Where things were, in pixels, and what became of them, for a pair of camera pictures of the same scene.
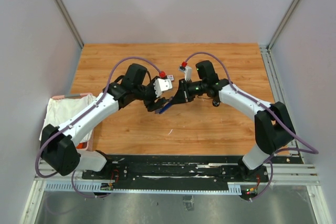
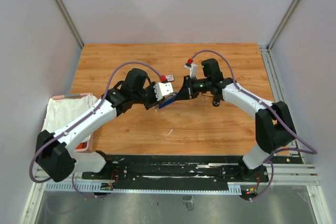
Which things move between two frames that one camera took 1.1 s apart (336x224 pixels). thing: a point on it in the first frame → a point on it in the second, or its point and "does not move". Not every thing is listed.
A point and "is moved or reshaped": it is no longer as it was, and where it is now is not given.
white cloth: x=58 y=110 does not move
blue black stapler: x=164 y=108 is moved or reshaped
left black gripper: x=151 y=105 does not move
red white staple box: x=170 y=77 does not move
